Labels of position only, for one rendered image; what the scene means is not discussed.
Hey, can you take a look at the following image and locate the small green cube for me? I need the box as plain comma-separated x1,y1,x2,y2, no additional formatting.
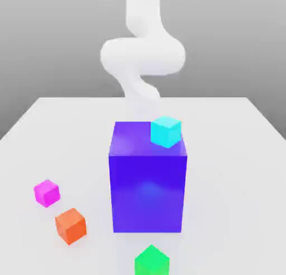
134,244,170,275

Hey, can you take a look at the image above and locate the large purple box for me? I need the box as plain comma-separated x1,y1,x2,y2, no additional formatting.
108,121,188,234

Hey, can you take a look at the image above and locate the small orange cube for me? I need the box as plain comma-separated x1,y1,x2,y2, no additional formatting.
55,207,87,246

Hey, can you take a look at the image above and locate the small magenta cube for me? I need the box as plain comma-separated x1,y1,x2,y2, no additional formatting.
33,179,61,208

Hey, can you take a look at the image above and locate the small cyan cube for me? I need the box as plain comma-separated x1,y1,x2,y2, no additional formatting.
150,115,182,149

